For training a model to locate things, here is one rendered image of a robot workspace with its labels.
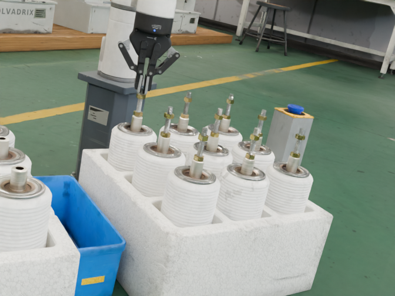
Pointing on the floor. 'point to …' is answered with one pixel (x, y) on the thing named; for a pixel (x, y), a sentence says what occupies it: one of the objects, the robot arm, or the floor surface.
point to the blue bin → (87, 235)
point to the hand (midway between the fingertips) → (143, 83)
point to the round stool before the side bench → (271, 26)
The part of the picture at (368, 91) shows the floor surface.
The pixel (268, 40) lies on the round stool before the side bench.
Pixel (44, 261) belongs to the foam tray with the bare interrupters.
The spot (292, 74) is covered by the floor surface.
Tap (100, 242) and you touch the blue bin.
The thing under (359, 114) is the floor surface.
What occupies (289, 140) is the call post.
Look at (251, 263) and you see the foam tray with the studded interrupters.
